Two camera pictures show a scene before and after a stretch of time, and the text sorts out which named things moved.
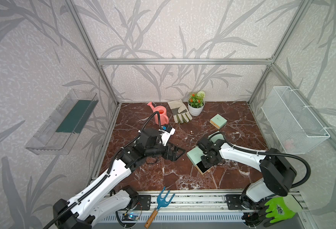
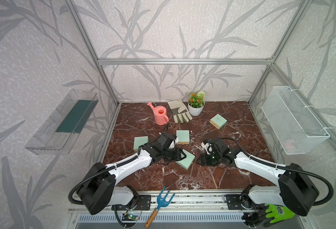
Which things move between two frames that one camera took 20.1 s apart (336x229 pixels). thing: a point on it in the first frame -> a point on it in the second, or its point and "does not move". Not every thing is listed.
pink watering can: (163, 118) does not move
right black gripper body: (207, 161) does not move
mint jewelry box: (215, 136) -> (183, 136)
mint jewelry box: (218, 121) does not move
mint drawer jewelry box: (194, 155) -> (186, 162)
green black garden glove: (281, 209) does not move
